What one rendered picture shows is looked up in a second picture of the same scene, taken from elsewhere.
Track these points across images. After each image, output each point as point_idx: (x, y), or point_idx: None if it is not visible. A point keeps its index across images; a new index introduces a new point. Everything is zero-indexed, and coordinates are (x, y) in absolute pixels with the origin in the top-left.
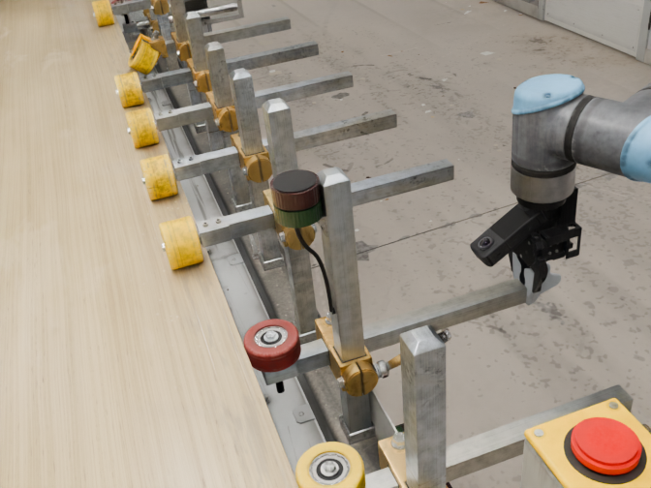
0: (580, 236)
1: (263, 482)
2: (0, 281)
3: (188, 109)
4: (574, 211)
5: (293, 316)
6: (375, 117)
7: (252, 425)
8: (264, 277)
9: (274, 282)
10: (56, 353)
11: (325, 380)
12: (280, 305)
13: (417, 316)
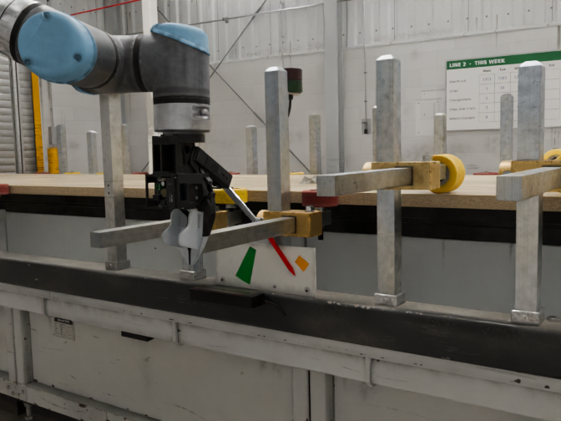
0: (145, 185)
1: (254, 189)
2: None
3: None
4: (153, 161)
5: (423, 306)
6: (510, 174)
7: None
8: (505, 313)
9: (488, 313)
10: None
11: (335, 295)
12: (447, 306)
13: (260, 222)
